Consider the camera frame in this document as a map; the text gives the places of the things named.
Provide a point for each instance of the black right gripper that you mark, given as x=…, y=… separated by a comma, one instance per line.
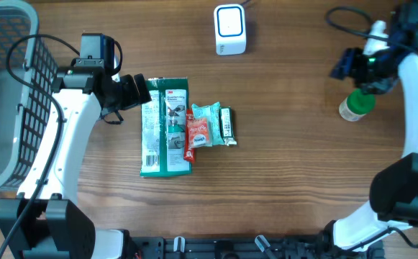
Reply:
x=344, y=67

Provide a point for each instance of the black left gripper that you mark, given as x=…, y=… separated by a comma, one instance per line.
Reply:
x=134, y=98

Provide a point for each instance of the yogurt bottle red label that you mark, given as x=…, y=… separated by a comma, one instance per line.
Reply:
x=356, y=105

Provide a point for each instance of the large green 3M package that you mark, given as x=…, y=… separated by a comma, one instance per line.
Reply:
x=163, y=129

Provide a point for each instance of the red yogurt label sleeve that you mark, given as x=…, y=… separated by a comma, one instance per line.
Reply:
x=199, y=134

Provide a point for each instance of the light teal snack pouch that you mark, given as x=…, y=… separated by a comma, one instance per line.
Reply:
x=211, y=112

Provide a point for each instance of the red chocolate bar packet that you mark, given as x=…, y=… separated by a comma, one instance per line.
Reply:
x=188, y=151

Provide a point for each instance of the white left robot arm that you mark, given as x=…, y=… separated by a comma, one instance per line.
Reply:
x=43, y=220

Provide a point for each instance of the white barcode scanner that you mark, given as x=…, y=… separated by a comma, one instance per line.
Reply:
x=230, y=29

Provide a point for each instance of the dark grey plastic basket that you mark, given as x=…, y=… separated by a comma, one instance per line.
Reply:
x=26, y=71

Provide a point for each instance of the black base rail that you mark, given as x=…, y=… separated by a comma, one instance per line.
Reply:
x=288, y=247

